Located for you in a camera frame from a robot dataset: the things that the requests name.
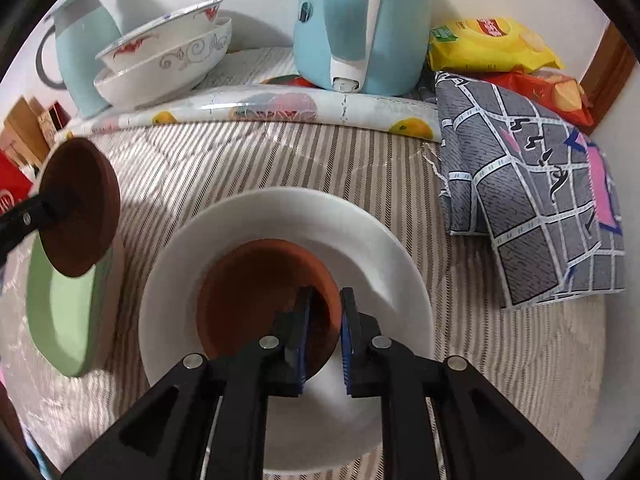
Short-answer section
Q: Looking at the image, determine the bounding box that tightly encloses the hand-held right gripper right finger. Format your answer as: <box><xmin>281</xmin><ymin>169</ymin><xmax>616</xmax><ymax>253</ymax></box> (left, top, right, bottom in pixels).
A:
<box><xmin>340</xmin><ymin>286</ymin><xmax>586</xmax><ymax>480</ymax></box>

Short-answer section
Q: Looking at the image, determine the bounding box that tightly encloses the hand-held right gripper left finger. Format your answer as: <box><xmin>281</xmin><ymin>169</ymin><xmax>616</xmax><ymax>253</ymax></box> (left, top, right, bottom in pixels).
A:
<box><xmin>60</xmin><ymin>285</ymin><xmax>315</xmax><ymax>480</ymax></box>

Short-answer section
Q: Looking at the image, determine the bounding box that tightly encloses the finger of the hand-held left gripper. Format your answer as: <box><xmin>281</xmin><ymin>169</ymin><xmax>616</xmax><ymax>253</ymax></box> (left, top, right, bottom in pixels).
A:
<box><xmin>0</xmin><ymin>192</ymin><xmax>83</xmax><ymax>261</ymax></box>

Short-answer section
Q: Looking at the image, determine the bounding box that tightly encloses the small brown bowl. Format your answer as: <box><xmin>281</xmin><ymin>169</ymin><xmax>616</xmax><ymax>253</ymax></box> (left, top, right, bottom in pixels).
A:
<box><xmin>196</xmin><ymin>239</ymin><xmax>343</xmax><ymax>383</ymax></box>
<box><xmin>40</xmin><ymin>138</ymin><xmax>121</xmax><ymax>278</ymax></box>

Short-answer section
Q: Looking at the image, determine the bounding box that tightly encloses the plain white bowl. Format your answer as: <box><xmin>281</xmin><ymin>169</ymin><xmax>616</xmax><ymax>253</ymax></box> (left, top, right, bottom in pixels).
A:
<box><xmin>138</xmin><ymin>187</ymin><xmax>435</xmax><ymax>473</ymax></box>

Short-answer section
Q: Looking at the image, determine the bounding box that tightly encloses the green plastic dish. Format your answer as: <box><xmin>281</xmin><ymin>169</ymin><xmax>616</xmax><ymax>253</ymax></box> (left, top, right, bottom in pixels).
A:
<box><xmin>26</xmin><ymin>230</ymin><xmax>118</xmax><ymax>377</ymax></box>

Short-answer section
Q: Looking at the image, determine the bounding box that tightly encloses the red paper bag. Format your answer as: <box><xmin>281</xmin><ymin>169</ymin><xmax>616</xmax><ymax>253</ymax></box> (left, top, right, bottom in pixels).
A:
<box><xmin>0</xmin><ymin>147</ymin><xmax>33</xmax><ymax>216</ymax></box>

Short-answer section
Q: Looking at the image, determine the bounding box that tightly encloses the brown paper bag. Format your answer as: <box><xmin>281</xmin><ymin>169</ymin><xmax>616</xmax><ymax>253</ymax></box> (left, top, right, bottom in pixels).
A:
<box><xmin>2</xmin><ymin>96</ymin><xmax>51</xmax><ymax>166</ymax></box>

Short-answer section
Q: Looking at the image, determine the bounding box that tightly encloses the patterned cardboard box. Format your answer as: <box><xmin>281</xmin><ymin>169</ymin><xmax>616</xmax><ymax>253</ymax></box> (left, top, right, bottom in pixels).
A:
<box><xmin>37</xmin><ymin>101</ymin><xmax>68</xmax><ymax>143</ymax></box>

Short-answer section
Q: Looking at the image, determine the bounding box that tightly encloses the light blue thermos jug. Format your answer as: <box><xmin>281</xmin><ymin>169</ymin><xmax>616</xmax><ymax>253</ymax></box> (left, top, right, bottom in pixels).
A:
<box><xmin>36</xmin><ymin>0</ymin><xmax>123</xmax><ymax>118</ymax></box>

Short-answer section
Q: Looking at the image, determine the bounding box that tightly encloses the white bowl with grey swirls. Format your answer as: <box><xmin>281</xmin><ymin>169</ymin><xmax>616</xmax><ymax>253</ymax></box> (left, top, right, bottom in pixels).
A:
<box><xmin>94</xmin><ymin>16</ymin><xmax>234</xmax><ymax>111</ymax></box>

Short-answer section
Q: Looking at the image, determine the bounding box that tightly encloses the fruit printed rolled oilcloth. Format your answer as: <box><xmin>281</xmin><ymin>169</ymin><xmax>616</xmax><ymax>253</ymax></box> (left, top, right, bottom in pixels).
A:
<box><xmin>55</xmin><ymin>75</ymin><xmax>443</xmax><ymax>145</ymax></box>

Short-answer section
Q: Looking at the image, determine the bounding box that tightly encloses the floral patterned porcelain bowl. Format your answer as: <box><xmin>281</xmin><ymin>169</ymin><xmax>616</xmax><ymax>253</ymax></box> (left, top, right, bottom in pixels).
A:
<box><xmin>95</xmin><ymin>0</ymin><xmax>224</xmax><ymax>73</ymax></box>

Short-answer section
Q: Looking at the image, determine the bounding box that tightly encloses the grey checked cloth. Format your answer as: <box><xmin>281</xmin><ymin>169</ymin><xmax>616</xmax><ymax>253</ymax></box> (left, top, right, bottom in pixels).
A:
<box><xmin>434</xmin><ymin>71</ymin><xmax>627</xmax><ymax>311</ymax></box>

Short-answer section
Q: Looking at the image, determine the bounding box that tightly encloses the light blue electric kettle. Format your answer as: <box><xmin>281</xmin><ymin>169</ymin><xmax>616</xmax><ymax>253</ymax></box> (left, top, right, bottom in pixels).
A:
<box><xmin>292</xmin><ymin>0</ymin><xmax>433</xmax><ymax>96</ymax></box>

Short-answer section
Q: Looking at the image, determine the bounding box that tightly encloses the red chip bag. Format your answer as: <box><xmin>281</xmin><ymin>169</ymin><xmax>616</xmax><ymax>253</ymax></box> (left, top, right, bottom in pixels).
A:
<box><xmin>492</xmin><ymin>69</ymin><xmax>596</xmax><ymax>128</ymax></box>

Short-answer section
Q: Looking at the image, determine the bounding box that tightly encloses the yellow chip bag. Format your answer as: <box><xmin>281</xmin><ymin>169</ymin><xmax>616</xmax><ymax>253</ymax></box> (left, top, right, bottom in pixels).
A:
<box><xmin>428</xmin><ymin>17</ymin><xmax>564</xmax><ymax>73</ymax></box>

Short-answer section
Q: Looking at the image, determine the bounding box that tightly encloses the brown wooden door frame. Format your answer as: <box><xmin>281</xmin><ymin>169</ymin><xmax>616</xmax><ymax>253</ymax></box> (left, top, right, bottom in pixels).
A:
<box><xmin>580</xmin><ymin>22</ymin><xmax>638</xmax><ymax>122</ymax></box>

